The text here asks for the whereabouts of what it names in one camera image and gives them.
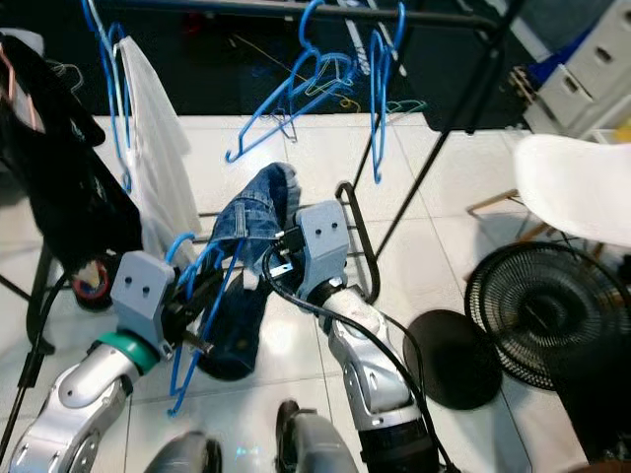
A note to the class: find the blue denim garment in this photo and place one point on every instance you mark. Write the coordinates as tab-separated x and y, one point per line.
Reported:
261	217

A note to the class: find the blue plastic hanger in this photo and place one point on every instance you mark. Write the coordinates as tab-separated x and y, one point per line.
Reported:
375	138
118	128
286	113
182	379

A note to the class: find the green plastic hanger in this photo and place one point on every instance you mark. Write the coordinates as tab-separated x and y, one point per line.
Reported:
406	105

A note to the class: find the pink hanger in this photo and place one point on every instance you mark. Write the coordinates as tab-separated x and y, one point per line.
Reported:
15	84

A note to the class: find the grey left robot leg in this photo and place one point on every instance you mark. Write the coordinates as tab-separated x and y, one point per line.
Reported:
187	458

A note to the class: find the grey robot leg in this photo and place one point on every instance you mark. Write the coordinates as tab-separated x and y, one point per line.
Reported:
320	448
187	458

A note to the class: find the white t-shirt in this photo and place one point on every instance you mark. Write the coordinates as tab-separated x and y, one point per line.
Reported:
163	168

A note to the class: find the grey right robot leg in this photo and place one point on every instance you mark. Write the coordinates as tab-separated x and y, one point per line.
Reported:
320	448

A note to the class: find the black floor fan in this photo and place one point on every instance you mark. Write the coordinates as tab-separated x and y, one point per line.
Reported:
542	315

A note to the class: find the black metal clothes rack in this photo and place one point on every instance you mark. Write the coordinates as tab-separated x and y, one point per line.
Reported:
481	74

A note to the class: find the white plastic chair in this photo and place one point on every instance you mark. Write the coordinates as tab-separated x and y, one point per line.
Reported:
572	182

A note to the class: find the white drawer cabinet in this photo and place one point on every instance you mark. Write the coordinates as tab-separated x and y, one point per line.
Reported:
587	79

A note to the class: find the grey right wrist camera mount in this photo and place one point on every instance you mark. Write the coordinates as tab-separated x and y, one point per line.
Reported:
323	236

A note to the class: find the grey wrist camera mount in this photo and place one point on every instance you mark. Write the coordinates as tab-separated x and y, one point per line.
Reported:
143	291
323	236

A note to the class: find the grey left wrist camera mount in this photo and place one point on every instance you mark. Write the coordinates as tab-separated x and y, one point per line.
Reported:
143	291

